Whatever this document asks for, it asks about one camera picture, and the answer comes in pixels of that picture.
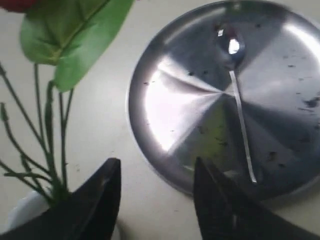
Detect white scalloped flower pot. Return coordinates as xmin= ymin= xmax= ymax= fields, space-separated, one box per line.
xmin=5 ymin=191 xmax=50 ymax=232

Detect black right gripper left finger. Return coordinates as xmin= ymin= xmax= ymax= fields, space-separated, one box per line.
xmin=0 ymin=158 xmax=122 ymax=240

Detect round stainless steel plate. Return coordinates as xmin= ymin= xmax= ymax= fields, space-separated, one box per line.
xmin=128 ymin=0 xmax=320 ymax=200

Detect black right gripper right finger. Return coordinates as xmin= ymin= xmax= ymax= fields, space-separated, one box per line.
xmin=193 ymin=157 xmax=320 ymax=240

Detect stainless steel spork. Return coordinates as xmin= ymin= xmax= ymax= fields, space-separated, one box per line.
xmin=213 ymin=23 xmax=258 ymax=184

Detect artificial red anthurium plant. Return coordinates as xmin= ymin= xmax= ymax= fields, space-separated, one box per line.
xmin=0 ymin=0 xmax=133 ymax=207

